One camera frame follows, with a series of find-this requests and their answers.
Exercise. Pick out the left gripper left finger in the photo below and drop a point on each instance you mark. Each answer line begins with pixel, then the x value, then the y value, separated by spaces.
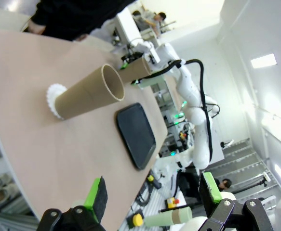
pixel 98 199

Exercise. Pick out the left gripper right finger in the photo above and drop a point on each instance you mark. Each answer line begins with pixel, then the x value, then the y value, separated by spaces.
pixel 211 192

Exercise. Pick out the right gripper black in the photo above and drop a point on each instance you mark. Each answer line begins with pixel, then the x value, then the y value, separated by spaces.
pixel 158 67

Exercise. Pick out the tall tan cup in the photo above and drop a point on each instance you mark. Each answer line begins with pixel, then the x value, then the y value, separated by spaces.
pixel 133 71
pixel 87 96

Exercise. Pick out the white scalloped paper coaster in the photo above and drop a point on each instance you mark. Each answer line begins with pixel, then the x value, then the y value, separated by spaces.
pixel 51 93

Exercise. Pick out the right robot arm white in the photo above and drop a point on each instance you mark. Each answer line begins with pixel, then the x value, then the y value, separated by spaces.
pixel 191 91

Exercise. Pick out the person's left hand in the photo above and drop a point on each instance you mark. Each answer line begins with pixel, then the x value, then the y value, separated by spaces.
pixel 82 37

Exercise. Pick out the person's right hand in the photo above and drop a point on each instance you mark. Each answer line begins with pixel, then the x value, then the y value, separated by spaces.
pixel 37 27

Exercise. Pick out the seated operator black hair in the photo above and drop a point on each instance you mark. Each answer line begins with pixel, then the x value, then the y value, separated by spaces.
pixel 224 184

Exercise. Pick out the yellow box red button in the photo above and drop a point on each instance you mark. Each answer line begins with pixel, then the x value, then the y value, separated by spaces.
pixel 172 203

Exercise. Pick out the black box yellow knob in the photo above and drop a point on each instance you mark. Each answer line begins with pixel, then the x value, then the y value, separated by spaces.
pixel 137 219

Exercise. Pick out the pale green cylinder tan band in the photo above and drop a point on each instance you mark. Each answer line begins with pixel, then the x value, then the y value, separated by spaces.
pixel 169 216

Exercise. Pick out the bystander grey top black hair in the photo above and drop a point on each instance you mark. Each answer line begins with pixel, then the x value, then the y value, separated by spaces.
pixel 152 21

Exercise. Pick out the black plastic tray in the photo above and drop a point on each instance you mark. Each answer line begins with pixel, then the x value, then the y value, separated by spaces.
pixel 135 134

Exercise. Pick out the person in black cardigan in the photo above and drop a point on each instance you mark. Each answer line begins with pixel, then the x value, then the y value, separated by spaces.
pixel 70 16

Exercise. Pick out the ceiling light panel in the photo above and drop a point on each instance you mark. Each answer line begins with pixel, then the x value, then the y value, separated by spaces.
pixel 263 61

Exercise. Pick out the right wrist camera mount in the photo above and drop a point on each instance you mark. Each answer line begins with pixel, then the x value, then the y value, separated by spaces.
pixel 154 56

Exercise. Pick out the black camera stand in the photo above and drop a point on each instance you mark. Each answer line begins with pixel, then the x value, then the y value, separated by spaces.
pixel 251 184

